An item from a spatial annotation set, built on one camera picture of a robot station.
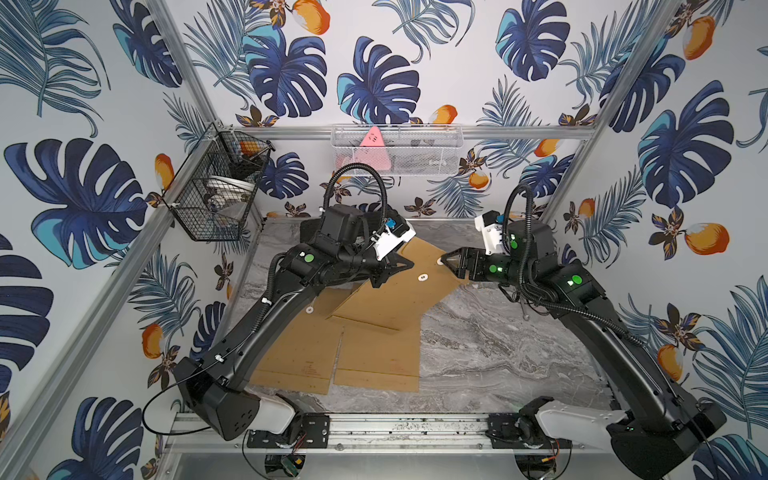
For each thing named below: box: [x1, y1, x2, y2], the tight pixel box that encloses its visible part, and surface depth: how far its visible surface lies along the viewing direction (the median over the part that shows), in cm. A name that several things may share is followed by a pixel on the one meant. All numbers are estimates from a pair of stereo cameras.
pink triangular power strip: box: [342, 126, 391, 171], surface depth 92 cm
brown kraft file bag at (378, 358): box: [328, 317, 421, 392], surface depth 90 cm
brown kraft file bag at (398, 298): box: [327, 237, 462, 330], surface depth 69 cm
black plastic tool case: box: [300, 206, 401, 247], surface depth 54 cm
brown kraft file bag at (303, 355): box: [250, 287, 346, 395], surface depth 87 cm
